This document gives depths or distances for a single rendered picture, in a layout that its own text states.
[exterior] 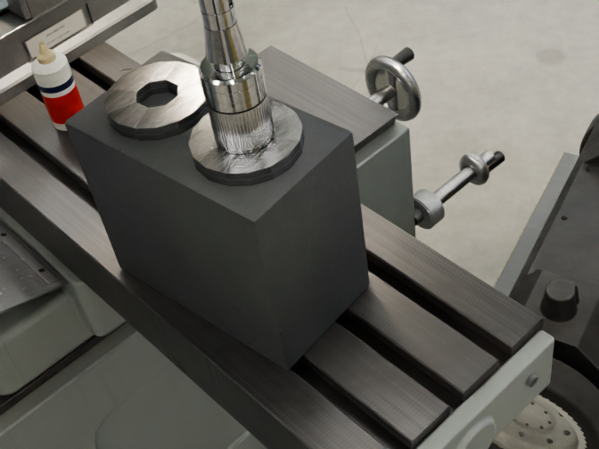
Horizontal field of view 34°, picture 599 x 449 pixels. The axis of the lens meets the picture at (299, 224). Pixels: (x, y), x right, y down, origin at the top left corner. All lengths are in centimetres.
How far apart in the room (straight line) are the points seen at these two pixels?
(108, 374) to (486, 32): 184
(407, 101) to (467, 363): 80
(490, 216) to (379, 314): 139
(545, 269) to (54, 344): 65
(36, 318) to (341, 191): 45
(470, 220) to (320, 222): 148
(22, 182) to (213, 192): 40
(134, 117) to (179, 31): 217
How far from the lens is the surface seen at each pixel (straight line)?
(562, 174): 178
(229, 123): 73
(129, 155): 80
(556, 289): 127
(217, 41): 70
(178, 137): 80
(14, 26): 123
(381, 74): 160
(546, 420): 133
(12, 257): 113
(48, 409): 120
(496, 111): 253
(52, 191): 108
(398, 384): 84
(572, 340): 127
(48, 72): 111
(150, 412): 134
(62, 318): 114
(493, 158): 164
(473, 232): 222
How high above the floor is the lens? 161
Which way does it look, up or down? 45 degrees down
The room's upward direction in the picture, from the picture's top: 10 degrees counter-clockwise
